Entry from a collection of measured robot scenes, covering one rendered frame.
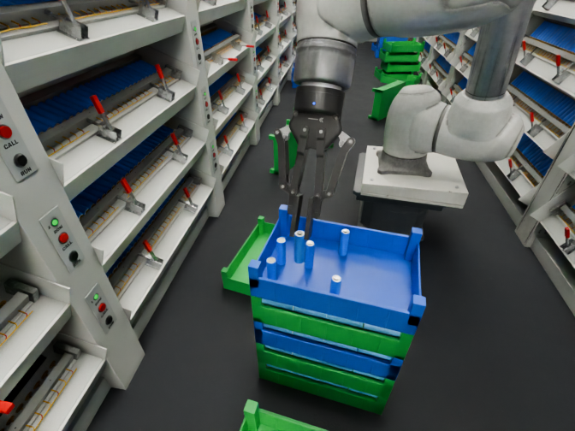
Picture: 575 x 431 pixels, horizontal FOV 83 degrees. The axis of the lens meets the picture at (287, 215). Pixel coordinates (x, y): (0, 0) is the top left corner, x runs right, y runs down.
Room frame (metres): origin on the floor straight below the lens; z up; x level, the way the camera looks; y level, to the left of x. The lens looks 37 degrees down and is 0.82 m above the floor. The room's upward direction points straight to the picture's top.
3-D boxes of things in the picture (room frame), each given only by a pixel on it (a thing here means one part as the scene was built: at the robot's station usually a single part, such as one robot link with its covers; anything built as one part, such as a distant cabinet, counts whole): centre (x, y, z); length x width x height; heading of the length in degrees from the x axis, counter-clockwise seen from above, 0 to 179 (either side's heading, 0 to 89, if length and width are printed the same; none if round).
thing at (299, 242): (0.41, -0.02, 0.44); 0.02 x 0.02 x 0.06
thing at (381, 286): (0.46, -0.10, 0.36); 0.30 x 0.20 x 0.08; 73
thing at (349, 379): (0.46, -0.10, 0.12); 0.30 x 0.20 x 0.08; 73
